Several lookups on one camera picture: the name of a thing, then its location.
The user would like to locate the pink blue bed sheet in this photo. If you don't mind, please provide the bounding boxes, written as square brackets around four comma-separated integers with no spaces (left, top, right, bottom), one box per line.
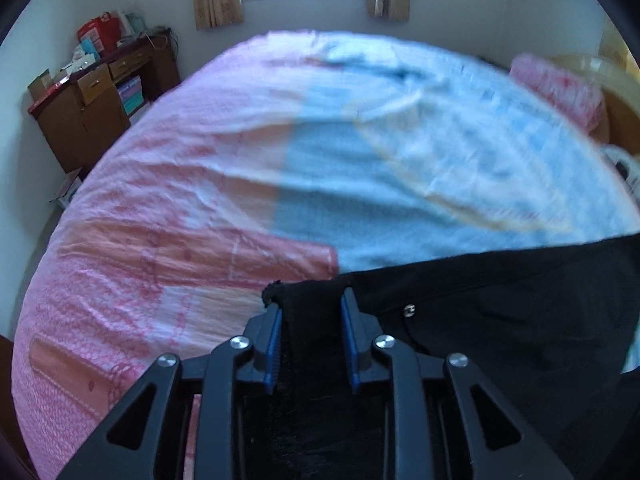
[12,32,639,479]

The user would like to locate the wooden bed headboard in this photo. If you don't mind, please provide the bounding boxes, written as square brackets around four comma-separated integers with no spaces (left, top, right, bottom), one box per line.
[551,54,639,157]

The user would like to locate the red gift bag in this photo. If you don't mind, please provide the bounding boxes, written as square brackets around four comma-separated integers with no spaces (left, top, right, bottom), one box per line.
[77,12,122,54]

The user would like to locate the spotted pillow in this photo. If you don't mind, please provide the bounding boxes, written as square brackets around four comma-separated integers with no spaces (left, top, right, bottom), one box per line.
[603,144,640,200]

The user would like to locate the white box on floor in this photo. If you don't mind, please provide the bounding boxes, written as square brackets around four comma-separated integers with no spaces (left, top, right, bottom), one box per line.
[50,168,82,210]

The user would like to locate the cardboard box on desk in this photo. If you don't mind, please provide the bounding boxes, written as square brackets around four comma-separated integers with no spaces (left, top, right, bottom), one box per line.
[27,70,53,102]

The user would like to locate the brown wooden desk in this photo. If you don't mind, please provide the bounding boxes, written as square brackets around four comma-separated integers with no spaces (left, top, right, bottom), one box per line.
[28,28,181,174]

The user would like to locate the black pants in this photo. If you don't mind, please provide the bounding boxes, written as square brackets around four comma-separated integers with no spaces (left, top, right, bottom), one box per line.
[262,236,639,479]

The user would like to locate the pink folded blanket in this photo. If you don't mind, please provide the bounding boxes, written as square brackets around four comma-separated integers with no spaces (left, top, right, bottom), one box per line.
[509,53,604,132]

